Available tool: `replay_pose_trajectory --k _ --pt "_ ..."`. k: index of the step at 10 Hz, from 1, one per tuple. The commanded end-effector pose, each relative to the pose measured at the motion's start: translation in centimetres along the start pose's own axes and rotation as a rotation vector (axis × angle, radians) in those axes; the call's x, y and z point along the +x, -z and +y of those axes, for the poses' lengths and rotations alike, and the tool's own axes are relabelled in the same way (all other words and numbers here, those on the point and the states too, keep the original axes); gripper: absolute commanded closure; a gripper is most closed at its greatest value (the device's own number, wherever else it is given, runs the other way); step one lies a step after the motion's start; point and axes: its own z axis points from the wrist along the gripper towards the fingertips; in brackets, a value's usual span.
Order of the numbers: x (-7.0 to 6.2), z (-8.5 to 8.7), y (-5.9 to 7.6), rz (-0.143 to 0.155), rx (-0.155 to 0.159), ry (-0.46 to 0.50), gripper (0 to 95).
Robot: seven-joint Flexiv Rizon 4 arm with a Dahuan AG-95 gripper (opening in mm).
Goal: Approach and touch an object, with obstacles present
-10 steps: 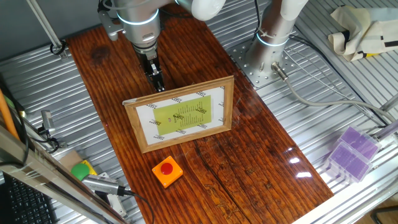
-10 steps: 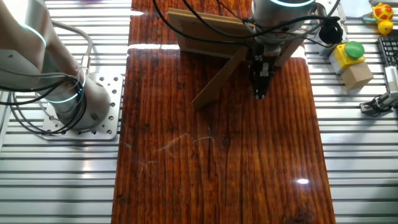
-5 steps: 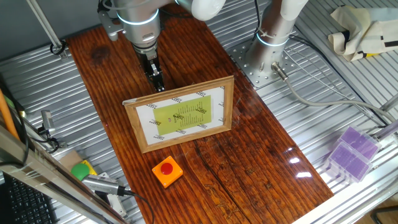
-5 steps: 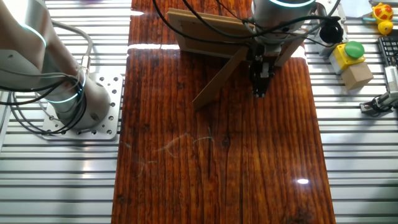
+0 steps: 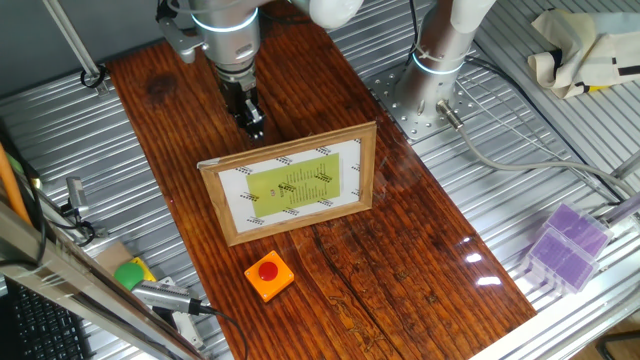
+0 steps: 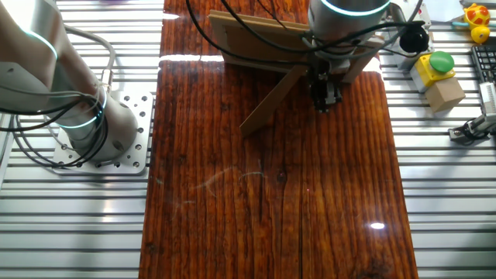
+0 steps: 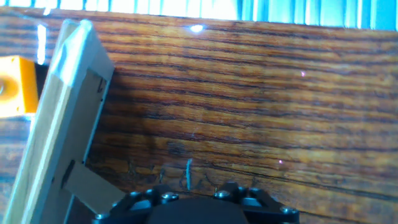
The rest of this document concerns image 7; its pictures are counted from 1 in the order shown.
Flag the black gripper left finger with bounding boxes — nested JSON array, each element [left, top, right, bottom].
[[92, 185, 180, 224]]

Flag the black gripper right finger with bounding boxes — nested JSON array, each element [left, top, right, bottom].
[[213, 182, 301, 224]]

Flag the dark brown wooden board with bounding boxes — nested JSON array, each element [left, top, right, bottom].
[[0, 6, 398, 224]]

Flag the orange box with red button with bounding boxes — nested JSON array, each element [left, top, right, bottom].
[[0, 55, 40, 118]]

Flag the wooden picture frame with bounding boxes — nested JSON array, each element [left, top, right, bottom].
[[1, 18, 127, 224]]

